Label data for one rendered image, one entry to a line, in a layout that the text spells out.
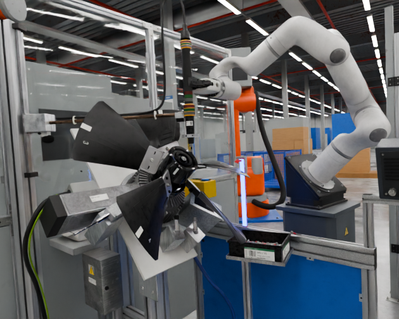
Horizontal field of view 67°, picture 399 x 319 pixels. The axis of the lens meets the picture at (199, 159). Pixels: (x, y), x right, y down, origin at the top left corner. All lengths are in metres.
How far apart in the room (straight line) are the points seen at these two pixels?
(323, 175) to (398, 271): 1.48
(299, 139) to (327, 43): 7.85
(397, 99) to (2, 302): 2.70
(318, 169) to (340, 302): 0.58
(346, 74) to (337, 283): 0.83
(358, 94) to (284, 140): 7.84
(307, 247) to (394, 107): 1.61
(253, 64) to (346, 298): 0.99
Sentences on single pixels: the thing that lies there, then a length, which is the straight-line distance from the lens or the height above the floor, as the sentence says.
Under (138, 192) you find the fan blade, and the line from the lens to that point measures 0.88.
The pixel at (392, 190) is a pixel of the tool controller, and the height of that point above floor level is 1.08.
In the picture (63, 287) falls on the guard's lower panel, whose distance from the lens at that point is 1.77.
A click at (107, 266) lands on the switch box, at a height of 0.81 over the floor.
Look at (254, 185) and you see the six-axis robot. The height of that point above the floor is 0.55.
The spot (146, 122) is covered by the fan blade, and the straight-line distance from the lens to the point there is 1.31.
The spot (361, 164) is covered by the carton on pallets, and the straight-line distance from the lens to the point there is 10.24.
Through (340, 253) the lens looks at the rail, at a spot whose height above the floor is 0.82.
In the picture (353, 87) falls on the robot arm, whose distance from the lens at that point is 1.38.
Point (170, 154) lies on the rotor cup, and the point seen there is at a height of 1.24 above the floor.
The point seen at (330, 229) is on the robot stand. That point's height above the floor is 0.85.
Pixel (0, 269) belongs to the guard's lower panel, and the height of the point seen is 0.77.
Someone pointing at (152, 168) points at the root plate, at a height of 1.19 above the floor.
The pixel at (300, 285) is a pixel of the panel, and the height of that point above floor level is 0.64.
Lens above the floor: 1.27
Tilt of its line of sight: 3 degrees down
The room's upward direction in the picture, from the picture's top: 3 degrees counter-clockwise
